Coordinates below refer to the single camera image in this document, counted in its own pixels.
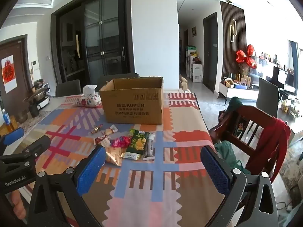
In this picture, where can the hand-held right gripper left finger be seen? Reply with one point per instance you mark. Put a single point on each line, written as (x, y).
(91, 167)

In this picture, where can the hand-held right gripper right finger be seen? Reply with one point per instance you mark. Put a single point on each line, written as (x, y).
(215, 170)

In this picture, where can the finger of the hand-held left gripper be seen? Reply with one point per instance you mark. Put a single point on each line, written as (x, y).
(35, 149)
(14, 133)

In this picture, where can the pinkish red snack packet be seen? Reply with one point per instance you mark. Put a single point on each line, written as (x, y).
(120, 142)

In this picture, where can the cream snack packet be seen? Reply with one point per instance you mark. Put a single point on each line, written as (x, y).
(111, 130)

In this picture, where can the grey black snack packet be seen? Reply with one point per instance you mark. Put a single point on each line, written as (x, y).
(149, 146)

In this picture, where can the brown cardboard box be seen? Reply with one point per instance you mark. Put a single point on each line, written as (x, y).
(132, 108)

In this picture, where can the person's left hand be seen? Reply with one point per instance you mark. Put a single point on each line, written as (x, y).
(19, 205)

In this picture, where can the blue bottle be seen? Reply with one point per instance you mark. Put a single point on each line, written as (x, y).
(6, 118)

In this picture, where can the teal green cloth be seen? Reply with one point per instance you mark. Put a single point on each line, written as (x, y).
(227, 149)

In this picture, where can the beige snack packet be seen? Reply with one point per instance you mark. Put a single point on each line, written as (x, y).
(113, 156)

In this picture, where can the pale floral table runner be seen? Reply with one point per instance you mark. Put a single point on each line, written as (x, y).
(40, 120)

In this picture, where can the white packet red trim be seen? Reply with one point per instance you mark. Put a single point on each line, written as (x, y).
(102, 140)

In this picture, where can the black cup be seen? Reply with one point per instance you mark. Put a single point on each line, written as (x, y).
(33, 111)

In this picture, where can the small wrapped candy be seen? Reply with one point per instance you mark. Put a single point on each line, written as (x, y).
(96, 129)

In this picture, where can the white electric cooker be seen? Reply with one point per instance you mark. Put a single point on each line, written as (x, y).
(43, 102)

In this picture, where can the steel hot pot pan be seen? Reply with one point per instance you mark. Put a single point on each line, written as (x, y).
(39, 94)

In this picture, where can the green chip bag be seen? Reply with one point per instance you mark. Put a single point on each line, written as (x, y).
(137, 144)

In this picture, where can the wooden child chair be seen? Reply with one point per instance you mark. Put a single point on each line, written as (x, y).
(233, 120)

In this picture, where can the red paper door decoration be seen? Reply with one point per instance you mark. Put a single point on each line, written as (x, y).
(8, 75)

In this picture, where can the red garment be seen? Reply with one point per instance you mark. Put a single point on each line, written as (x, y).
(272, 141)

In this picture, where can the floral tissue pack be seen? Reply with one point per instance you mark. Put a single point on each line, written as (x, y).
(87, 100)

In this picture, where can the dark grey dining chair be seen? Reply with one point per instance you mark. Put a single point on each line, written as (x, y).
(68, 88)
(111, 78)

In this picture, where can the dark green garment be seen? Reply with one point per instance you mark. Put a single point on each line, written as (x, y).
(234, 102)

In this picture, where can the brown entry door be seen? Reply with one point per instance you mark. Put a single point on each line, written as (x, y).
(21, 59)

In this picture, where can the patterned floor rug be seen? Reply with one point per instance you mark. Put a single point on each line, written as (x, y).
(293, 170)

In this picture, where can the white television cabinet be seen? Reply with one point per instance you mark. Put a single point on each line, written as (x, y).
(236, 92)

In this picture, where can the grey side chair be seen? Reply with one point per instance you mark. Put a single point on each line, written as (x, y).
(267, 97)

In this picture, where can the flat brown carton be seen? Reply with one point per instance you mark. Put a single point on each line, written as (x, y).
(183, 82)

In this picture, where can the pale flower bunch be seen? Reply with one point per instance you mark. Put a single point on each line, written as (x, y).
(290, 107)

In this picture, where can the white hallway shelf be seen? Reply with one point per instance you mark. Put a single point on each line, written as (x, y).
(196, 72)

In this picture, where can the dark hallway door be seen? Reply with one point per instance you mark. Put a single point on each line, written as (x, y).
(210, 59)

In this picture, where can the red foil balloon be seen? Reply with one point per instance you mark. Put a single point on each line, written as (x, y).
(241, 56)

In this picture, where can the black glass sliding door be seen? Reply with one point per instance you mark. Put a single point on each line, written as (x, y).
(104, 40)

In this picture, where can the white wall intercom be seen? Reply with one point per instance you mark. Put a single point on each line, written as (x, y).
(35, 66)

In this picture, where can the wood slat wall panel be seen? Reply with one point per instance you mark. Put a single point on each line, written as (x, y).
(224, 52)

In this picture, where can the gold wall ornament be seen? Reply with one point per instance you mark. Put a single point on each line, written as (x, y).
(230, 34)

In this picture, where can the small wall picture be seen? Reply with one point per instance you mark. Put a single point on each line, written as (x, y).
(194, 31)

